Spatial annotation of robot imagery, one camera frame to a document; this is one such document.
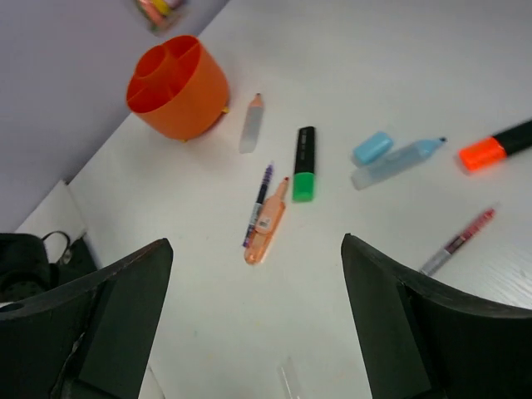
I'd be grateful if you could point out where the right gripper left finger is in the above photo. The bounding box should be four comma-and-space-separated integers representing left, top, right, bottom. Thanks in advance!
1, 237, 173, 398

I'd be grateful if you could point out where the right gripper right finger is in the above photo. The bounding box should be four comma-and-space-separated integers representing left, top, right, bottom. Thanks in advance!
341, 234, 531, 398

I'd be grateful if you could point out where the light blue highlighter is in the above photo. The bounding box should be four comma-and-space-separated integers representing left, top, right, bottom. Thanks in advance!
351, 137, 447, 190

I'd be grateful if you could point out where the black green-capped highlighter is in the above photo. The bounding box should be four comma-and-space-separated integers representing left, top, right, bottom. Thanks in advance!
292, 126, 316, 203

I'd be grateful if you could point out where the black orange-capped highlighter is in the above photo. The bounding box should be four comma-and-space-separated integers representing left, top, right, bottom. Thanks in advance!
458, 121, 531, 172

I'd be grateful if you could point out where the light blue highlighter cap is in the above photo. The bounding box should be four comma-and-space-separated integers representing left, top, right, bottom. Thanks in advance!
352, 131, 394, 165

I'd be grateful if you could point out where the red gel pen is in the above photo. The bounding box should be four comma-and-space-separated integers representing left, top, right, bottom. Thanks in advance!
419, 206, 496, 276

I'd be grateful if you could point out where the purple gel pen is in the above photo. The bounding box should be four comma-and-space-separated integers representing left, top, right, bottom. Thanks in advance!
243, 162, 273, 248

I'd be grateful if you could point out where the orange pen holder cup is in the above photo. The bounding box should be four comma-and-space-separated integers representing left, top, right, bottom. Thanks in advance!
126, 36, 229, 141

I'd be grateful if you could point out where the clear jar of erasers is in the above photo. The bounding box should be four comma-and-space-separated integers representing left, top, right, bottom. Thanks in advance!
126, 0, 190, 37

